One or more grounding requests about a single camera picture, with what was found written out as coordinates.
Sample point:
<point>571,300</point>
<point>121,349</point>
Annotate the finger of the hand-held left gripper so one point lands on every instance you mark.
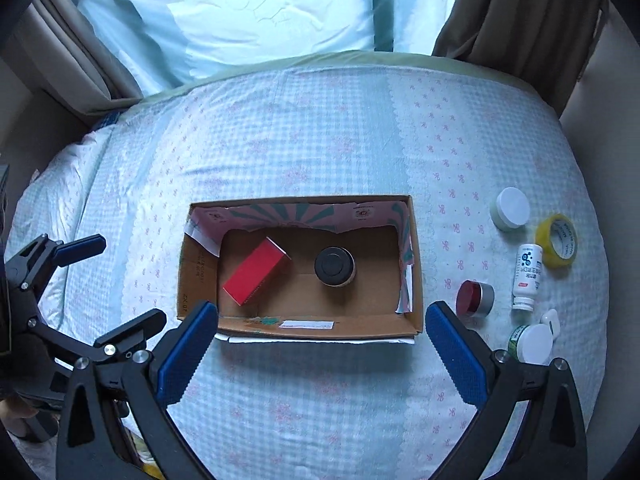
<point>80,248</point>
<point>135,327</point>

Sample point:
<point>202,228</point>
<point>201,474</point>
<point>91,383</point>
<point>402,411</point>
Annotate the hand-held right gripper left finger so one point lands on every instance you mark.
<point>186,355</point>

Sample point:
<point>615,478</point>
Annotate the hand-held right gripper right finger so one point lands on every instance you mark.
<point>460,355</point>

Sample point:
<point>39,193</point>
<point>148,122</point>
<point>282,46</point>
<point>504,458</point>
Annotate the cardboard box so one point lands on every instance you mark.
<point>305,280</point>

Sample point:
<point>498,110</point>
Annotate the person's left hand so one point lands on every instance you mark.
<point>17,412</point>

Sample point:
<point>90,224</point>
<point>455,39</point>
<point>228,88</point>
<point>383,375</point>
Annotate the red lidded silver jar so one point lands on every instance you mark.
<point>475,300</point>

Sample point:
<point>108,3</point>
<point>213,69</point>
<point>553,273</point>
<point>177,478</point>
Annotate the green bottle with white cap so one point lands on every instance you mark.
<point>531,342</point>

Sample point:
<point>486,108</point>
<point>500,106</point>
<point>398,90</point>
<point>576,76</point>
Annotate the white pill bottle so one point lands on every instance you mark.
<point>527,276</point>

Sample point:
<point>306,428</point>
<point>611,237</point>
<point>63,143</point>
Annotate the red rectangular box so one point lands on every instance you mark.
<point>256,271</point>

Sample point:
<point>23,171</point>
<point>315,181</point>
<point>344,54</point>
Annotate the yellow tape roll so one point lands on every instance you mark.
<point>558,238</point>

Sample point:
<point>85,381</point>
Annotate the black round jar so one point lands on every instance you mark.
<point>334,266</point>

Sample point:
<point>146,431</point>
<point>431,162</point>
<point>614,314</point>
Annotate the white lidded round jar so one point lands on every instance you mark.
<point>510,208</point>

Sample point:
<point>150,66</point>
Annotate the beige curtain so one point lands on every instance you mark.
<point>75,55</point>

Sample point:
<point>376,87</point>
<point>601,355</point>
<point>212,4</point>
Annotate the checkered blue floral bedsheet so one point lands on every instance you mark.
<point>320,145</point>

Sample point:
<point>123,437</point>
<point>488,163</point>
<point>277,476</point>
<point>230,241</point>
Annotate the light blue sheer curtain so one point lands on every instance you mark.
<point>260,10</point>

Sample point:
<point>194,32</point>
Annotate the brown curtain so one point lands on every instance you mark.
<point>520,15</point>

